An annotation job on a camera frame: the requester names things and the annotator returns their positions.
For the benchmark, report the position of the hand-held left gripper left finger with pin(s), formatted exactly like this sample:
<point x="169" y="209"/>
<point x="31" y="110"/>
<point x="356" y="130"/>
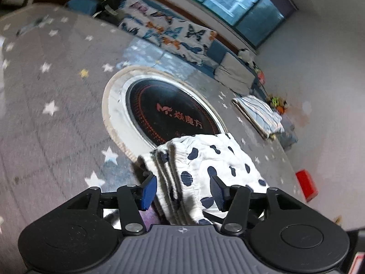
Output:
<point x="148" y="191"/>

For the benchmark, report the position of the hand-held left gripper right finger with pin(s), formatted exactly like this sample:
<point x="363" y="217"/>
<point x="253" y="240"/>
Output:
<point x="218" y="194"/>

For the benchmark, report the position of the white blue-spotted cloth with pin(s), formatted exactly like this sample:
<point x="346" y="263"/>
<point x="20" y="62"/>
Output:
<point x="216" y="159"/>

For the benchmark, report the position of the red box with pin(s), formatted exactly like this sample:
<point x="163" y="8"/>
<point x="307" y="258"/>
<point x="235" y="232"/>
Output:
<point x="306" y="184"/>

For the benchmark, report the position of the round black induction cooker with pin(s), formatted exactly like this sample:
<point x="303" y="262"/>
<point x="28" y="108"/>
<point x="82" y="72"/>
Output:
<point x="159" y="102"/>

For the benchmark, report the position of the striped folded blanket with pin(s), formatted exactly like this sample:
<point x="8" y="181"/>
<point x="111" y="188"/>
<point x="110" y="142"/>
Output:
<point x="259" y="114"/>

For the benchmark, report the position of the colourful toy pile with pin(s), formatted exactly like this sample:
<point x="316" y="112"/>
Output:
<point x="276" y="104"/>

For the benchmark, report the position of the grey cushion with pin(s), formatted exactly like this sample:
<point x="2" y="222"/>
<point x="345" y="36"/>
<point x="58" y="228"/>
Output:
<point x="233" y="74"/>

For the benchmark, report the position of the grey star tablecloth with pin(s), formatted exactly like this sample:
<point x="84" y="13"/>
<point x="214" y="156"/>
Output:
<point x="57" y="97"/>

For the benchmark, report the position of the white plush toy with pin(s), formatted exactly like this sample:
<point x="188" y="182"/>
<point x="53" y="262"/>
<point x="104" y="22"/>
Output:
<point x="245" y="54"/>

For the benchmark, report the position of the butterfly print blanket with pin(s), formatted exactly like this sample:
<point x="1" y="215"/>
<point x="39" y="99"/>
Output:
<point x="171" y="31"/>

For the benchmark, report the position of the blue pillow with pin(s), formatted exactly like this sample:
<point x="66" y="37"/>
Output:
<point x="82" y="5"/>

